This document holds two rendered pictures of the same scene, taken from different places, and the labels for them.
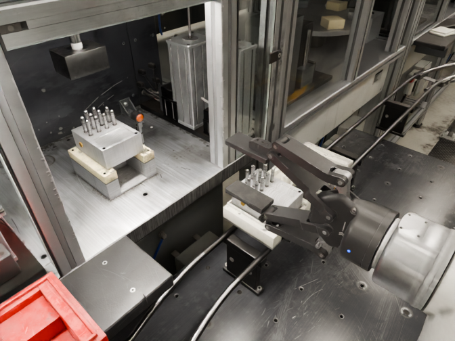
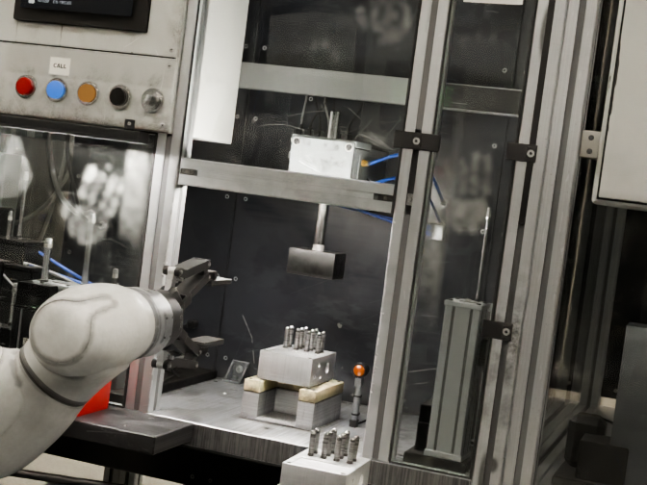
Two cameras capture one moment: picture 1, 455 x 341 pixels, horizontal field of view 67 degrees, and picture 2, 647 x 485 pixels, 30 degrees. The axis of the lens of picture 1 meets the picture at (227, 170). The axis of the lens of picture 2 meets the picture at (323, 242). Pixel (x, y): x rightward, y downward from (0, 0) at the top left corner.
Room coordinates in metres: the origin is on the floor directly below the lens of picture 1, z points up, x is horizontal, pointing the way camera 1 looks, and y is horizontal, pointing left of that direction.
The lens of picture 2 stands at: (-0.14, -1.65, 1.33)
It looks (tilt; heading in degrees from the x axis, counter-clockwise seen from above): 3 degrees down; 67
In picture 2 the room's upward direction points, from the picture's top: 7 degrees clockwise
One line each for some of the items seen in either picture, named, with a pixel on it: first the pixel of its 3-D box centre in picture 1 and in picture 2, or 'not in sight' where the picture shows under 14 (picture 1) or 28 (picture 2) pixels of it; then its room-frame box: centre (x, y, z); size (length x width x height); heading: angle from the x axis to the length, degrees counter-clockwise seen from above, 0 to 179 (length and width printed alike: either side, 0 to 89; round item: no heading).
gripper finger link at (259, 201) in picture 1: (248, 195); (204, 342); (0.39, -0.03, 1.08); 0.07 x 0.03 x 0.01; 48
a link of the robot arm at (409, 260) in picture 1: (411, 256); (134, 322); (0.24, -0.20, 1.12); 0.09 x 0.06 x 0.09; 138
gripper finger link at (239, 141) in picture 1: (251, 147); (212, 281); (0.39, -0.03, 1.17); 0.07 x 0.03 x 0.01; 48
